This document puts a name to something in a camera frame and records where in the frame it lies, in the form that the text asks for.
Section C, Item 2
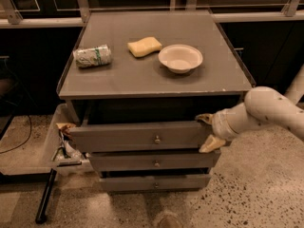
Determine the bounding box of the black cable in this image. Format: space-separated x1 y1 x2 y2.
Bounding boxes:
0 114 33 155

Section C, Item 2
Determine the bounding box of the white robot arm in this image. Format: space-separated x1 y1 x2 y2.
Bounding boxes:
196 66 304 153

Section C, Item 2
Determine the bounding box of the grey middle drawer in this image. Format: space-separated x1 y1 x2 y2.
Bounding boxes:
88 149 221 172

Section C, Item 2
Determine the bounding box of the grey drawer cabinet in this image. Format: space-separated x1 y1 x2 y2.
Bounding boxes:
57 10 255 180

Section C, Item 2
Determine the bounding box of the grey top drawer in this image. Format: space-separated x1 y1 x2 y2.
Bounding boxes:
70 121 212 153

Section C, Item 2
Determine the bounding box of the white bowl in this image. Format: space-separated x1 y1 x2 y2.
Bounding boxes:
158 45 203 74

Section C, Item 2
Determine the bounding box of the grey drawer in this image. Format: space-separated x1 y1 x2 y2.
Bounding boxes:
101 174 211 192
88 149 221 172
70 121 212 153

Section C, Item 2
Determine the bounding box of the brown snack wrapper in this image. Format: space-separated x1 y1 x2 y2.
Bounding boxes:
56 123 75 136

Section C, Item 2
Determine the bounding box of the black metal leg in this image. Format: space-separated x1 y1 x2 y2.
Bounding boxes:
35 169 57 224

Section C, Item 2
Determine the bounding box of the grey bottom drawer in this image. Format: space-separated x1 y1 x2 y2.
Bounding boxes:
101 174 211 192

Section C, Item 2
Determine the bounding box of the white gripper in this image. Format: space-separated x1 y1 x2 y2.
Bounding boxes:
195 109 238 153

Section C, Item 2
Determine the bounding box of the yellow sponge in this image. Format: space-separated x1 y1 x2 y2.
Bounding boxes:
127 37 162 58

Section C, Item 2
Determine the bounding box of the metal railing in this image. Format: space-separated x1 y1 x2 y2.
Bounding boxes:
0 0 304 28

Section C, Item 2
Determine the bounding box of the clear plastic bin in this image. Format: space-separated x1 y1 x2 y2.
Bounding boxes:
41 104 93 176

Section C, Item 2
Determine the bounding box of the crushed green white can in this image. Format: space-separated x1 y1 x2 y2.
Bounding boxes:
73 45 112 68

